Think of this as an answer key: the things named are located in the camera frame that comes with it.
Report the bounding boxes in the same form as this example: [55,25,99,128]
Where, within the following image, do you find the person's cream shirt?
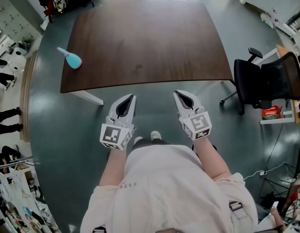
[80,143,259,233]

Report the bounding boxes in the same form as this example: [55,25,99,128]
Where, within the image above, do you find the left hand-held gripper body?
[99,116,136,151]

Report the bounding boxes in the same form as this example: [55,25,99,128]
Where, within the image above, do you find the white power cable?
[242,161,286,182]

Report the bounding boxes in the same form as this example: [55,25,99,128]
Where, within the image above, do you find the white cluttered shelf rack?
[0,161,59,233]

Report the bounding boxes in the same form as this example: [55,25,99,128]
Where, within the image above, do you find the teal spray bottle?
[56,47,83,70]

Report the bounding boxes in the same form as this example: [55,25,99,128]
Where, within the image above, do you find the grey harness strap buckle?
[228,200,248,220]

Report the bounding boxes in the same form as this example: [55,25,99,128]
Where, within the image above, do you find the black mesh office chair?
[219,47,300,117]

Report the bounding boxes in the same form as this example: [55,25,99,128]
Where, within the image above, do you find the person's white right shoe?
[150,130,163,141]

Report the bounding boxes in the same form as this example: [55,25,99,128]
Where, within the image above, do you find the black floor cable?
[256,122,285,204]

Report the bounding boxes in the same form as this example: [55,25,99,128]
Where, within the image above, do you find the person's black trousers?
[131,138,170,150]

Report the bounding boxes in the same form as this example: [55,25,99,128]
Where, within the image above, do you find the light wooden desk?
[259,44,300,126]

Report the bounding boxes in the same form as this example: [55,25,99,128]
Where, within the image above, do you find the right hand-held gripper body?
[178,107,212,141]

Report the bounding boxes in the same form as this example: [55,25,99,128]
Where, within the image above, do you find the person's left forearm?
[98,148,128,188]

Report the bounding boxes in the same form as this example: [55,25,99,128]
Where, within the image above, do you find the dark brown wooden table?
[60,2,234,106]

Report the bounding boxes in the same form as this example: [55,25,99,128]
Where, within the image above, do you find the white round appliance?
[12,46,29,57]

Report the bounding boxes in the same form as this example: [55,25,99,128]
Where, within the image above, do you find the grey locker cabinet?
[0,0,43,44]

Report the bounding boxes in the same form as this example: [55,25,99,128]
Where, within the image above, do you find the person's right forearm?
[192,136,233,182]

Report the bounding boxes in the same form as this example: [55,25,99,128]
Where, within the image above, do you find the white pink toy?
[259,7,282,30]

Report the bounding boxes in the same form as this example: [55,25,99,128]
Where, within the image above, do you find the black tripod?
[263,144,300,204]

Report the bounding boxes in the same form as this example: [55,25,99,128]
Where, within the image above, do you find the red snack packet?
[261,105,284,121]

